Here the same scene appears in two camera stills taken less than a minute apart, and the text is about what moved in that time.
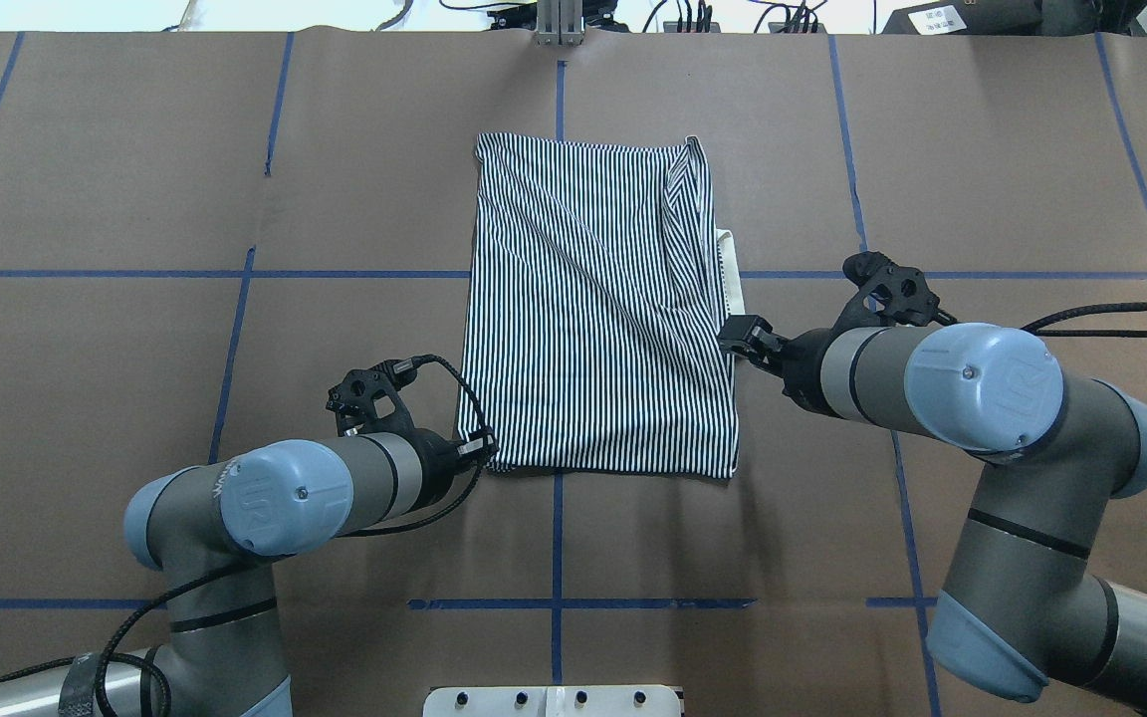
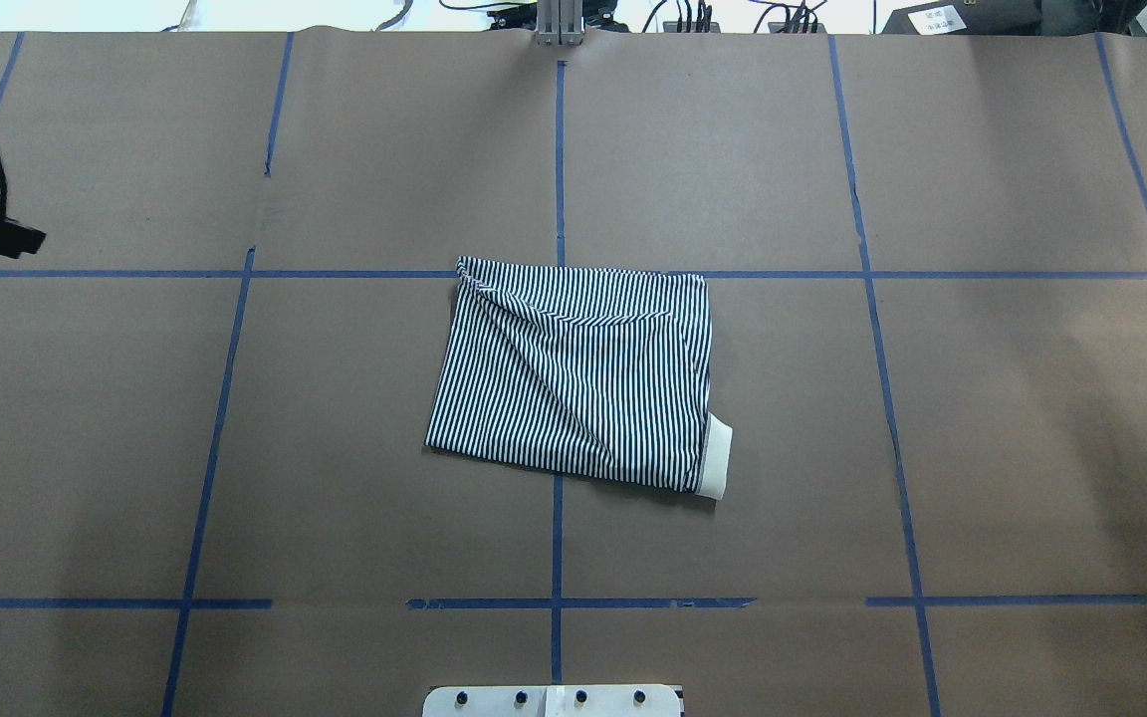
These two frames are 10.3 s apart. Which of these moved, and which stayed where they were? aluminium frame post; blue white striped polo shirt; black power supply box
Moved: blue white striped polo shirt
Stayed: black power supply box; aluminium frame post
